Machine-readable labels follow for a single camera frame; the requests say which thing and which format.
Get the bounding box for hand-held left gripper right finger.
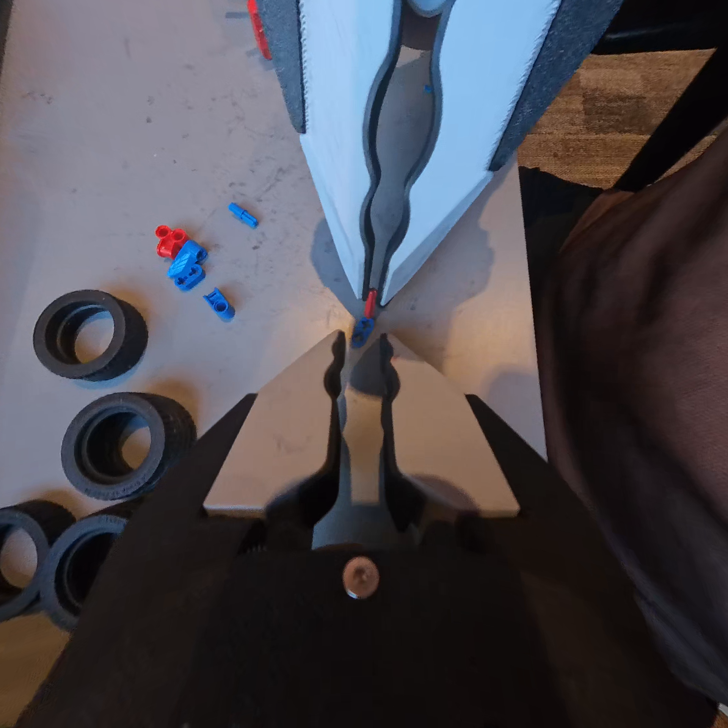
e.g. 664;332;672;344
378;333;521;533

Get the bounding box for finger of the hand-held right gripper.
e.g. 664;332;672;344
298;0;403;301
380;0;562;306

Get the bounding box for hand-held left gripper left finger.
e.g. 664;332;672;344
202;331;348;529

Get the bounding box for toy brick car model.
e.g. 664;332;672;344
246;0;274;61

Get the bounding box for blue pin-hole brick connector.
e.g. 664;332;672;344
203;287;236;323

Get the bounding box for grey desk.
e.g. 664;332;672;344
0;0;548;717

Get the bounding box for person's dark trousers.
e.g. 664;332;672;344
518;165;604;399

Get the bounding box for black rubber toy tire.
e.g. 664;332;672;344
32;290;150;383
0;499;77;623
61;392;198;502
39;503;137;632

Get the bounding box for blue wedge brick piece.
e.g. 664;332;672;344
166;240;209;279

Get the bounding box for red triple-hole brick connector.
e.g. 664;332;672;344
155;225;190;260

